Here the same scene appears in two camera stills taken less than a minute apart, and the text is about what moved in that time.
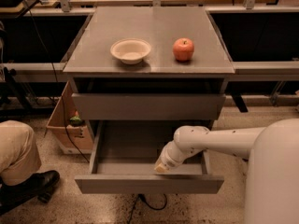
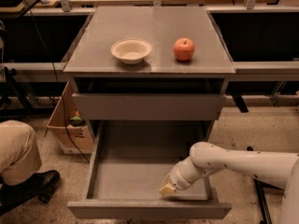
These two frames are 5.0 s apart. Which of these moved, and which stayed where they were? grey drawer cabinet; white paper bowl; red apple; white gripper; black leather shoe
Moved: white gripper
Stayed: black leather shoe; white paper bowl; red apple; grey drawer cabinet
